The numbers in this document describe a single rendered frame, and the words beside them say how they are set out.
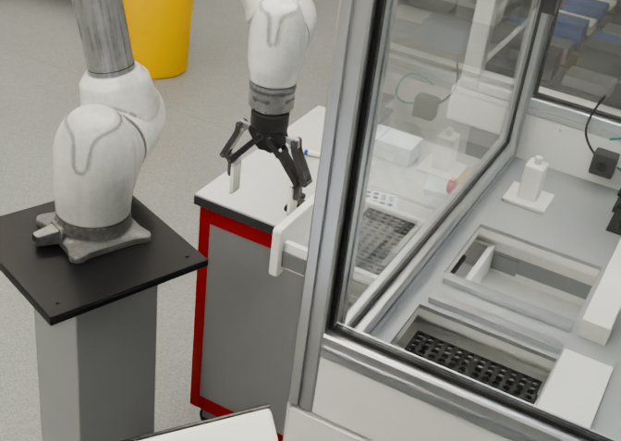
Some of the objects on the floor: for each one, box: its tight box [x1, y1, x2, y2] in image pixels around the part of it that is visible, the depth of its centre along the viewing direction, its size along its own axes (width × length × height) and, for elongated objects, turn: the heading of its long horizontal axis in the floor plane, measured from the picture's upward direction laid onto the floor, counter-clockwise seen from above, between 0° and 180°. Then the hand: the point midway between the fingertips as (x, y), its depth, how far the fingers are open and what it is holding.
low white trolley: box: [190, 105, 326, 441], centre depth 249 cm, size 58×62×76 cm
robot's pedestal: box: [33, 285, 158, 441], centre depth 215 cm, size 30×30×76 cm
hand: (262, 197), depth 188 cm, fingers open, 13 cm apart
